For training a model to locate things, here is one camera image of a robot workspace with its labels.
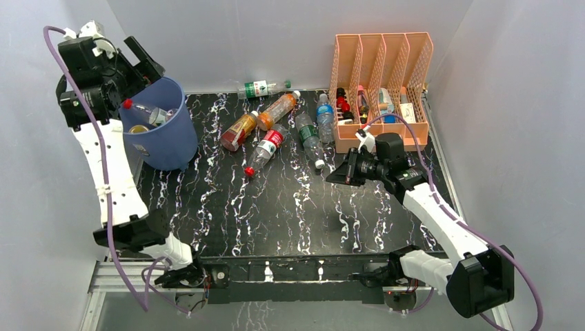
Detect orange drink bottle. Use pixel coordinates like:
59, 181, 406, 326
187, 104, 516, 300
256, 90, 301, 132

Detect red label red cap bottle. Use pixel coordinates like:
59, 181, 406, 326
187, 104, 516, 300
121, 99, 178, 127

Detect yellow juice bottle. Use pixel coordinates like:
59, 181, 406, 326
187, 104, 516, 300
128, 125, 149, 134

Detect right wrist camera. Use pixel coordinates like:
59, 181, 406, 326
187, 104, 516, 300
355, 126, 375, 154

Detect red blue label clear bottle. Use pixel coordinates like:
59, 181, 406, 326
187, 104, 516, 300
244, 124, 288, 177

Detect orange plastic file organizer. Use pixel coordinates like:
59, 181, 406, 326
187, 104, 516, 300
328, 32, 434, 153

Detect red black items in organizer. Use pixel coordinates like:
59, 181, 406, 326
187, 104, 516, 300
335, 88, 355, 125

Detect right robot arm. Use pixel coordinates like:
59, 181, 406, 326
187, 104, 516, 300
326, 129, 515, 318

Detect blue plastic bin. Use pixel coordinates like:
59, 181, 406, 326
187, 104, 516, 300
119, 77, 199, 171

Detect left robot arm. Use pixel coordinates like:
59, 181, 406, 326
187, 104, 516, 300
52, 36, 206, 288

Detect white box in organizer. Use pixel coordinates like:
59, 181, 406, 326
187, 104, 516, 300
400, 103, 417, 123

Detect dark bottle in organizer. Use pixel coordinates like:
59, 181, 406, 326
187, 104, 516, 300
357, 85, 370, 124

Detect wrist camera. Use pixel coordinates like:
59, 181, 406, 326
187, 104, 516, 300
63, 20, 117, 59
355, 126, 375, 154

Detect brown tea bottle red label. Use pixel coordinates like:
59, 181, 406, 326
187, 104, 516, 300
220, 110, 259, 152

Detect blue label water bottle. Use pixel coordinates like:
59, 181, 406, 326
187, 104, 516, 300
316, 93, 335, 144

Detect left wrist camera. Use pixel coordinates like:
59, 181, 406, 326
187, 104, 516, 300
63, 20, 117, 59

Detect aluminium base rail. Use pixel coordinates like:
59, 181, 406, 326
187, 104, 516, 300
79, 258, 515, 331

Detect blue capped tube in organizer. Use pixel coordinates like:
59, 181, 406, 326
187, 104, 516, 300
378, 88, 395, 123

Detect dark green label clear bottle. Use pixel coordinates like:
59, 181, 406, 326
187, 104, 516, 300
295, 113, 325, 170

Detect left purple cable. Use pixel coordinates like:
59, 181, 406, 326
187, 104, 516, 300
43, 25, 193, 316

